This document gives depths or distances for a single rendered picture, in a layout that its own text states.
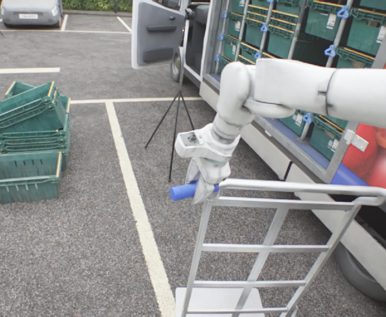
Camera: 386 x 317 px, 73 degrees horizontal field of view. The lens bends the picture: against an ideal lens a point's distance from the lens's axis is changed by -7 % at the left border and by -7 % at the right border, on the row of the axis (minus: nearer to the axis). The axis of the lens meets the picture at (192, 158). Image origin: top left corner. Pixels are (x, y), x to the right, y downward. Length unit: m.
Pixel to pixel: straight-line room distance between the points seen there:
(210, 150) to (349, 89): 0.28
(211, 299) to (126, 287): 0.55
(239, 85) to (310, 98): 0.12
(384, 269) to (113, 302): 1.67
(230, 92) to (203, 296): 1.62
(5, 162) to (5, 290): 1.20
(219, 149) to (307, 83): 0.24
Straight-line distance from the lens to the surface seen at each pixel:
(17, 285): 2.10
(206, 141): 0.54
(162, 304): 1.89
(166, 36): 4.76
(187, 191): 0.70
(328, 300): 2.25
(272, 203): 0.95
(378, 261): 2.07
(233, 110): 0.47
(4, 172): 2.91
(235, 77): 0.45
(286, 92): 0.39
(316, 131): 2.43
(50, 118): 2.63
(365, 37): 2.21
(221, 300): 1.95
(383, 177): 1.89
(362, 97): 0.36
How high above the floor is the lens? 1.67
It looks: 33 degrees down
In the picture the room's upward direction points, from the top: 9 degrees clockwise
